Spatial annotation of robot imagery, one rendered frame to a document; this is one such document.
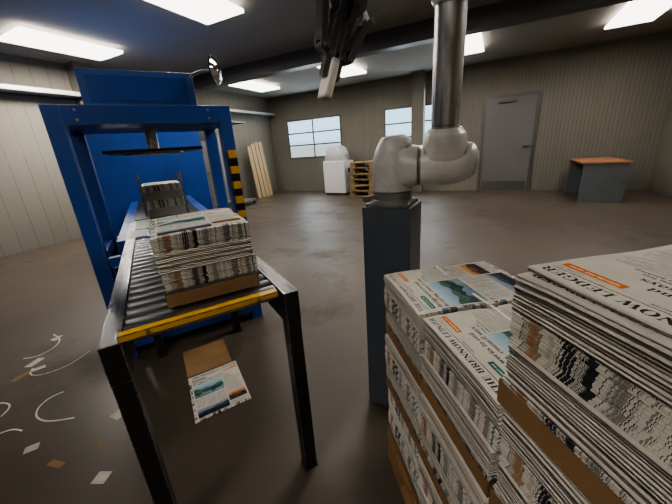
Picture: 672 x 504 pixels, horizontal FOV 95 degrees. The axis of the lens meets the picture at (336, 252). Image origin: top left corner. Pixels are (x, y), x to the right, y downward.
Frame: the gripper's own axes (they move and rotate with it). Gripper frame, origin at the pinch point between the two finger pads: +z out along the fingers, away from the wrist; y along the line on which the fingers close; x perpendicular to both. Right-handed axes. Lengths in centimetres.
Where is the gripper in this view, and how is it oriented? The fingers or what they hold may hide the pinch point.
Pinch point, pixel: (328, 79)
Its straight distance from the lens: 66.5
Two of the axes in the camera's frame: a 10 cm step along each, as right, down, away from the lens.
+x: -5.6, -2.6, 7.8
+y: 7.9, 1.0, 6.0
